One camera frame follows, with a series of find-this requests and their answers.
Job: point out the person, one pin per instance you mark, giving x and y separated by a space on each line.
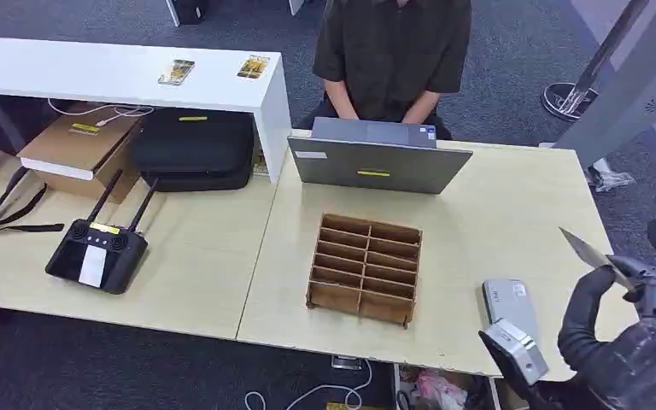
390 56

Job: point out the yellow floor item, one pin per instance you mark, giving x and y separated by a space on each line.
345 407

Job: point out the grey laptop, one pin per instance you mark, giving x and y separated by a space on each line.
379 163

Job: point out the grey card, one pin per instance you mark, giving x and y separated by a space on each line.
588 253

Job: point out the metal desk bracket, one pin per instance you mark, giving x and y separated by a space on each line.
345 363

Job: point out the glossy printed card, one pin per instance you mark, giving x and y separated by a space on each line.
176 72

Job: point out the pink plastic bag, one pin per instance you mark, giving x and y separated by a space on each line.
438 391

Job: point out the wooden slotted card box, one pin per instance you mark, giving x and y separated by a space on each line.
333 297

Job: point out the clear plastic wrap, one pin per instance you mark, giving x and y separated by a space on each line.
611 180

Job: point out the yellow printed card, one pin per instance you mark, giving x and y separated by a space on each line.
253 67

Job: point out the black carrying bag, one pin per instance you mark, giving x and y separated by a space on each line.
195 148

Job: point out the grey partition panel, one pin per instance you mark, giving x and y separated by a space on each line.
639 102

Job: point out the black remote controller with antennas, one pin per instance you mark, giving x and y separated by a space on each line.
110 257

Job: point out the grey card reader device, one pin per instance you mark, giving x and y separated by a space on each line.
509 303

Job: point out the metal stanchion with round base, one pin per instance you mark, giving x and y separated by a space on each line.
567 103

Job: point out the brown cardboard box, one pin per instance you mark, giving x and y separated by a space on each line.
73 146

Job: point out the white desk shelf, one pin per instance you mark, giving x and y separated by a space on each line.
79 70

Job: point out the black box with white frame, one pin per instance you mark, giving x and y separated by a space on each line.
187 10

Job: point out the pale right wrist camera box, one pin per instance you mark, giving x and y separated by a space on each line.
517 351

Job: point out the small printed box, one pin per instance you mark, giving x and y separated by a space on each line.
259 164

